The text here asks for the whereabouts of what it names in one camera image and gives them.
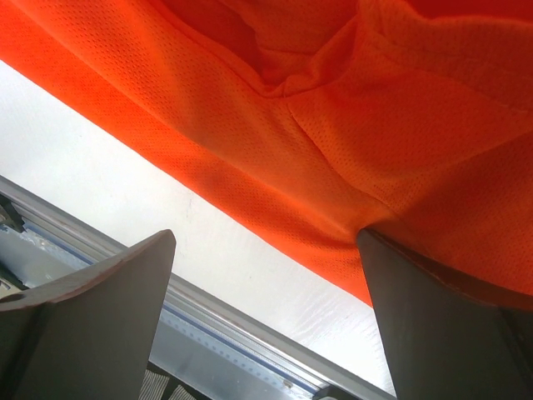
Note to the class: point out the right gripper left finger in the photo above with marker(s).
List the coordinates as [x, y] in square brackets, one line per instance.
[87, 335]

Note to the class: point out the aluminium mounting rail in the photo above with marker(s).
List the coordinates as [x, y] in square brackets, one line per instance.
[22, 210]

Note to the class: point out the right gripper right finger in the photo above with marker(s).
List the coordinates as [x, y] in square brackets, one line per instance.
[446, 334]

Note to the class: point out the orange t shirt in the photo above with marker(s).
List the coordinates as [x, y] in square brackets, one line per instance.
[307, 121]

